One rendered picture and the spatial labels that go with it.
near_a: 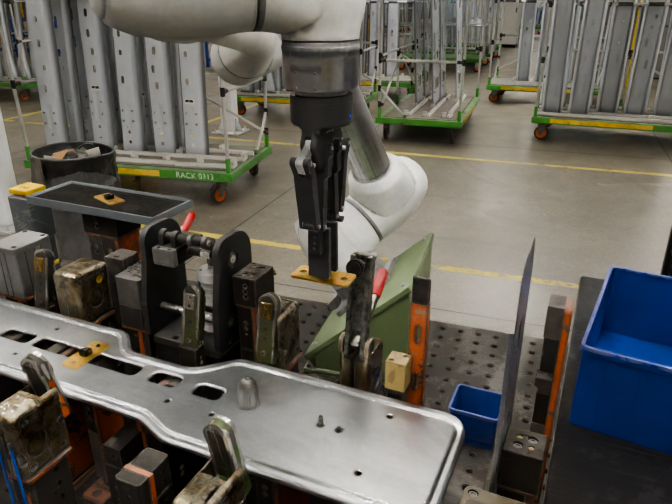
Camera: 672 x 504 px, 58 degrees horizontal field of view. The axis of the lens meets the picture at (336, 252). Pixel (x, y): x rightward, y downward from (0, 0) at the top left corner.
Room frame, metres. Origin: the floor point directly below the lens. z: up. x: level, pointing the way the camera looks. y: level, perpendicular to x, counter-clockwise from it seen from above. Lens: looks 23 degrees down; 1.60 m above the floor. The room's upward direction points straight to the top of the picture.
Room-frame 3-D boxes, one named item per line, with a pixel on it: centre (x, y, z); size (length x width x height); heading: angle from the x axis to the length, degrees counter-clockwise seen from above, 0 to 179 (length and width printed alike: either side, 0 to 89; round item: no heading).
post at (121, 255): (1.16, 0.45, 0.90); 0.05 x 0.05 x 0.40; 66
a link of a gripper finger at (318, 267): (0.72, 0.02, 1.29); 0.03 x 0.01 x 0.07; 66
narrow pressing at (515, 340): (0.62, -0.21, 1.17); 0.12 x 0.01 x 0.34; 156
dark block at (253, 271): (1.03, 0.16, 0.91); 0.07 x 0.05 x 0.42; 156
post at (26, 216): (1.43, 0.76, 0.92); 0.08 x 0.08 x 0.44; 66
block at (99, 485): (0.94, 0.44, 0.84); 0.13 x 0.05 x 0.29; 156
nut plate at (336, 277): (0.73, 0.02, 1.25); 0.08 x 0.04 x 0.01; 66
